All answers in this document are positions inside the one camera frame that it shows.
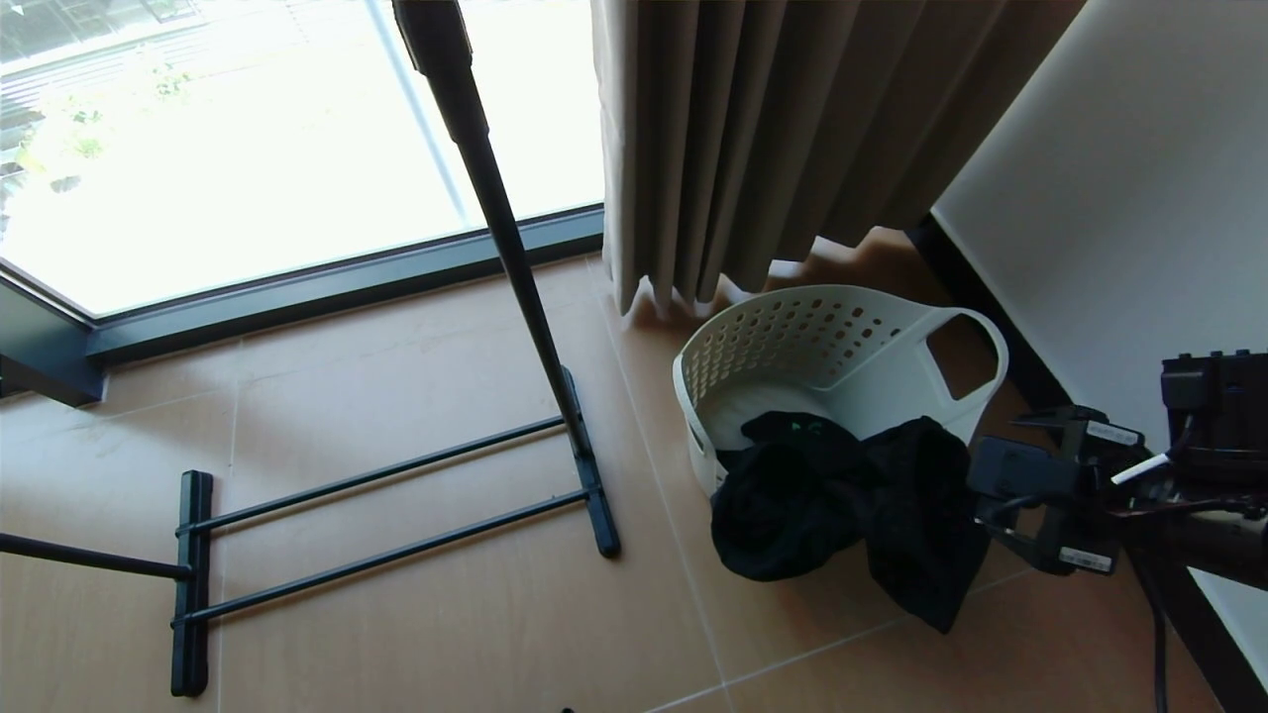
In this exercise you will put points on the black clothes rack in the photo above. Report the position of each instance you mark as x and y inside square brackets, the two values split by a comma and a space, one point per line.
[500, 213]

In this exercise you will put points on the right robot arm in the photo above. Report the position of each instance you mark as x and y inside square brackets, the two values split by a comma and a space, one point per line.
[1214, 416]

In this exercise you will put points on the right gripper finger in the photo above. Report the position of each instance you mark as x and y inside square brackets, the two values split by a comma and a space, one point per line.
[1055, 418]
[1025, 553]

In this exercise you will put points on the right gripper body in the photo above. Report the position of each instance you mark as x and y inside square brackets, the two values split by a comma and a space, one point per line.
[1100, 525]

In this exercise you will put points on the window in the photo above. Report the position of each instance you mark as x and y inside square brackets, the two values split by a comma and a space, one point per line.
[248, 149]

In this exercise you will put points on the heap of clothes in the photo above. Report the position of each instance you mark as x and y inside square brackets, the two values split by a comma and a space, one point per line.
[792, 495]

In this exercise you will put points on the white laundry basket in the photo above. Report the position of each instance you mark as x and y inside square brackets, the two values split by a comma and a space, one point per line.
[872, 366]

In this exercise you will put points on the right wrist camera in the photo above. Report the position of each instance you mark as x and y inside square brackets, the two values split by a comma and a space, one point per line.
[1020, 467]

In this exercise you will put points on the brown curtain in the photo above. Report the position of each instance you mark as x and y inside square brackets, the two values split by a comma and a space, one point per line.
[773, 129]

